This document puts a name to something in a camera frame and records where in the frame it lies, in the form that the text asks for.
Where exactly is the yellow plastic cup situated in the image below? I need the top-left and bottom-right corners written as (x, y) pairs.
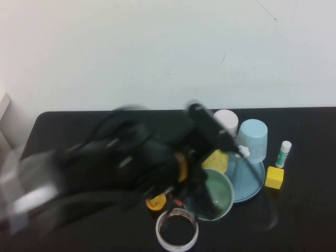
top-left (201, 149), bottom-right (230, 174)

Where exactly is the light blue plastic cup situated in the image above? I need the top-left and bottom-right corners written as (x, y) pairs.
top-left (234, 119), bottom-right (269, 165)

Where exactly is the yellow rubber duck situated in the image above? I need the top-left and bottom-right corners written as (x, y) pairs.
top-left (145, 194), bottom-right (167, 212)

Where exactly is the pale green plastic cup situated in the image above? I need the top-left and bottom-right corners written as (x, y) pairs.
top-left (183, 167), bottom-right (235, 223)

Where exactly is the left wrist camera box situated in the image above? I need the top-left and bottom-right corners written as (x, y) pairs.
top-left (187, 103), bottom-right (241, 154)

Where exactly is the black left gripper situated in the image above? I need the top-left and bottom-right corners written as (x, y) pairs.
top-left (167, 125), bottom-right (223, 220)

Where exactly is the white adhesive tape roll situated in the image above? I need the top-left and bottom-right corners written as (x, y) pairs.
top-left (155, 207), bottom-right (200, 251)

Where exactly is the yellow foam cube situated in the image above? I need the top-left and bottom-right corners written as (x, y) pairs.
top-left (264, 166), bottom-right (285, 191)

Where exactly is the pale pink plastic cup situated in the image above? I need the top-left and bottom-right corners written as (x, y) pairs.
top-left (213, 109), bottom-right (239, 138)

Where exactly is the blue cup stand with pegs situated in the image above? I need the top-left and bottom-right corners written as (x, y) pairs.
top-left (225, 145), bottom-right (266, 204)

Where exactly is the white green glue stick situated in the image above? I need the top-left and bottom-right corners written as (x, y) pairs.
top-left (275, 140), bottom-right (292, 169)

